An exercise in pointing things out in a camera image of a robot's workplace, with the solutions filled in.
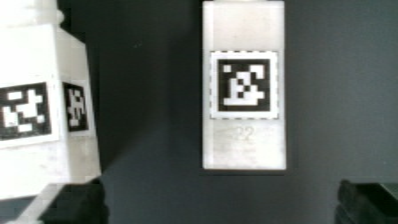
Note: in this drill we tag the white table leg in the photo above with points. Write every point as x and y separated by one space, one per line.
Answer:
244 113
48 143

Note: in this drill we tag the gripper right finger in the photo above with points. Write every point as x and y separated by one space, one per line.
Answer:
368 203

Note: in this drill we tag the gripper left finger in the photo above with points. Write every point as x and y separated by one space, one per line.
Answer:
70 204

